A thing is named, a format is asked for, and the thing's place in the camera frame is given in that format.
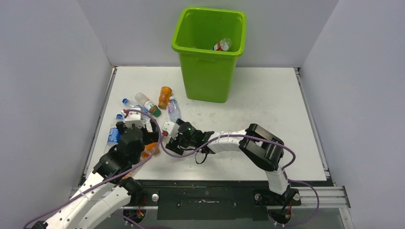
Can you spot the small orange juice bottle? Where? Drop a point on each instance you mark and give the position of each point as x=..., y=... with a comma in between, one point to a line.
x=164, y=97

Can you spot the small orange label bottle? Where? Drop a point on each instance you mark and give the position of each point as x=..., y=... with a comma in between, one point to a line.
x=149, y=149

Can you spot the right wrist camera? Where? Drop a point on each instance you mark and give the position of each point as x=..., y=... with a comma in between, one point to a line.
x=170, y=129

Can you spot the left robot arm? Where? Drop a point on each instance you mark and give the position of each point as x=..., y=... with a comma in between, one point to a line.
x=110, y=185

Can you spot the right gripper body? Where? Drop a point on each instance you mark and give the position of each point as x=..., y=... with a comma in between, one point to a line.
x=173, y=144

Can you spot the green plastic bin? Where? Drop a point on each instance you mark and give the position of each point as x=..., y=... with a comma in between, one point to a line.
x=207, y=75

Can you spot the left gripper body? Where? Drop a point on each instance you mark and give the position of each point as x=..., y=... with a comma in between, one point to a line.
x=150, y=137

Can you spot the crushed purple label clear bottle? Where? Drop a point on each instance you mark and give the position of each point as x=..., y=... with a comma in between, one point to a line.
x=173, y=109

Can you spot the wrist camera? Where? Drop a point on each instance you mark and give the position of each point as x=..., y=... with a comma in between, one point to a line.
x=133, y=118
x=170, y=129

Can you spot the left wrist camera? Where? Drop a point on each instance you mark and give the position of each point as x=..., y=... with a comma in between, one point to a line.
x=133, y=118

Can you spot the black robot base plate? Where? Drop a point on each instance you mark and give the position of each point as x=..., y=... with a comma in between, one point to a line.
x=208, y=200

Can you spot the red label bottle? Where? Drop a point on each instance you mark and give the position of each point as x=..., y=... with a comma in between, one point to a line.
x=223, y=45

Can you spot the blue cap water bottle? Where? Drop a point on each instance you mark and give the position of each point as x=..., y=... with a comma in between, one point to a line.
x=114, y=134

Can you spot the blue label water bottle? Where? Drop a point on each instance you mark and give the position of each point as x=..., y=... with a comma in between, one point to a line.
x=132, y=104

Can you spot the coffee bottle green cap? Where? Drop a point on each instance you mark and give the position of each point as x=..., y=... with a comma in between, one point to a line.
x=148, y=104

